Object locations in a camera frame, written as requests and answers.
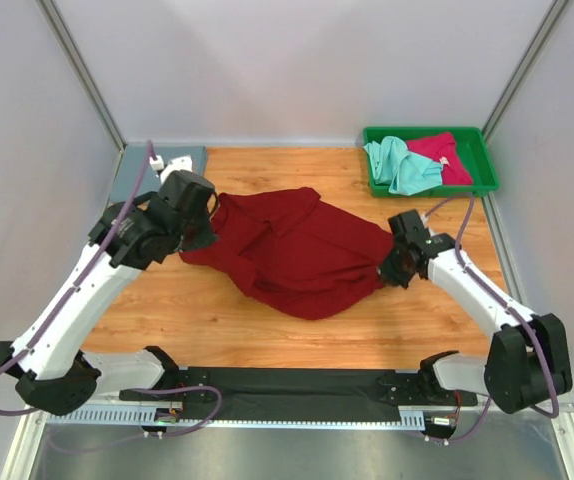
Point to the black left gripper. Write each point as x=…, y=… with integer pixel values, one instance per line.
x=206, y=237

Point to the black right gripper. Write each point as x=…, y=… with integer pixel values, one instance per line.
x=385, y=272

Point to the dark red t shirt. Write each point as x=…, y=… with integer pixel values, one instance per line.
x=294, y=252

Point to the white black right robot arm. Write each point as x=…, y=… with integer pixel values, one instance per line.
x=528, y=360

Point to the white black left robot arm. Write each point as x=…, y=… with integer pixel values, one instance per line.
x=52, y=372

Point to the folded grey blue t shirt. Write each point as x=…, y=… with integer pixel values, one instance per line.
x=131, y=163

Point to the teal t shirt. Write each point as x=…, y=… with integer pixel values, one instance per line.
x=400, y=171

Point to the pink t shirt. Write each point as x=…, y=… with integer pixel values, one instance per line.
x=442, y=149

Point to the green plastic tray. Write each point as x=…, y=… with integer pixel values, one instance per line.
x=470, y=148

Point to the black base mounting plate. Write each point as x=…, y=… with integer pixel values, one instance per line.
x=317, y=394

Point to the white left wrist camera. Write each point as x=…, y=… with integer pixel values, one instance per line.
x=163, y=169

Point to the slotted grey cable duct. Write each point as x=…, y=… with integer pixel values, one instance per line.
x=150, y=416

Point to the aluminium front frame rail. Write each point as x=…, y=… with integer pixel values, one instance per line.
x=160, y=379

